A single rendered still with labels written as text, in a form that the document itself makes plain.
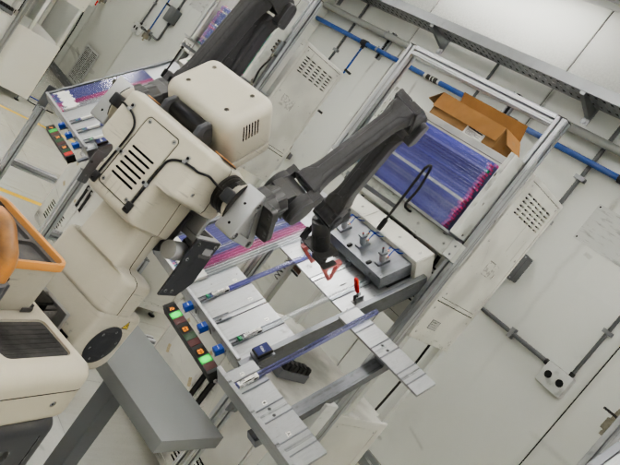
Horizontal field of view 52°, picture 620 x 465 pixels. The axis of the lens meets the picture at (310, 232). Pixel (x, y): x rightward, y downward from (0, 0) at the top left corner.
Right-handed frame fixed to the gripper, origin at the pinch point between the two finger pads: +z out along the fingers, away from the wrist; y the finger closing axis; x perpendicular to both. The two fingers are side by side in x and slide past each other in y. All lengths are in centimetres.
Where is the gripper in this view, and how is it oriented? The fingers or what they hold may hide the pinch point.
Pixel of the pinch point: (320, 268)
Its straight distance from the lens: 198.7
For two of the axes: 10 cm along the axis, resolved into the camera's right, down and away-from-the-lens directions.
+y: -5.2, -5.3, 6.7
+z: 0.1, 7.8, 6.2
